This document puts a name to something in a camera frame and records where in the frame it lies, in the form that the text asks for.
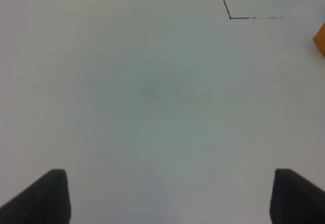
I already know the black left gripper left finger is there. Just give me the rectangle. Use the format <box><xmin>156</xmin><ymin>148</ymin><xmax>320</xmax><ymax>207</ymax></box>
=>
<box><xmin>1</xmin><ymin>169</ymin><xmax>71</xmax><ymax>223</ymax></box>

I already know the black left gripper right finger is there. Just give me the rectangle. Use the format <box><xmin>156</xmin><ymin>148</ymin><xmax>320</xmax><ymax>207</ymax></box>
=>
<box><xmin>269</xmin><ymin>169</ymin><xmax>324</xmax><ymax>223</ymax></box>

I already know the orange block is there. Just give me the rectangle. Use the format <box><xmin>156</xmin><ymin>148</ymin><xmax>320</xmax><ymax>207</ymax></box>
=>
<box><xmin>313</xmin><ymin>23</ymin><xmax>325</xmax><ymax>57</ymax></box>

